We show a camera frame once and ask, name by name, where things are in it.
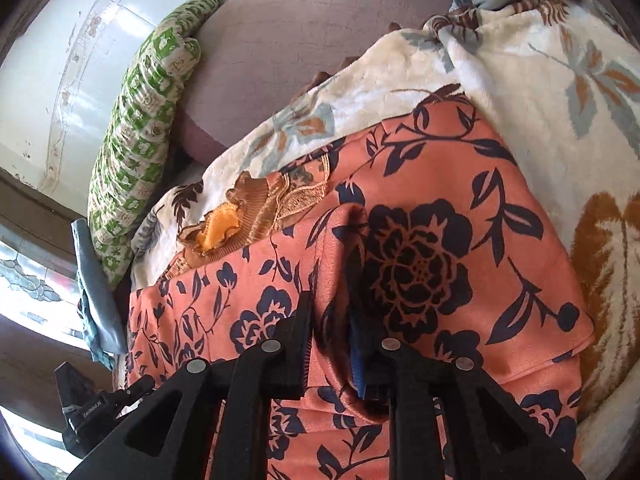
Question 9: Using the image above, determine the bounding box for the orange floral garment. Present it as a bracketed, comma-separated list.
[126, 84, 593, 479]

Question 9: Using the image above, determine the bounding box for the small blue pillow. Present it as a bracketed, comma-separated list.
[70, 218, 127, 372]

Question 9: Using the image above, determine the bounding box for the stained glass window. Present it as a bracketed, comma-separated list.
[0, 243, 88, 350]

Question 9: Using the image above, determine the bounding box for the green white patterned pillow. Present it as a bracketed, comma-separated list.
[87, 0, 222, 288]

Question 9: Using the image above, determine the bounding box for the cream leaf-pattern fleece blanket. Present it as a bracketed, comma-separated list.
[131, 0, 639, 479]

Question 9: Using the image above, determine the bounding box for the mauve bed sheet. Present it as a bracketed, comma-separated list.
[172, 0, 451, 166]

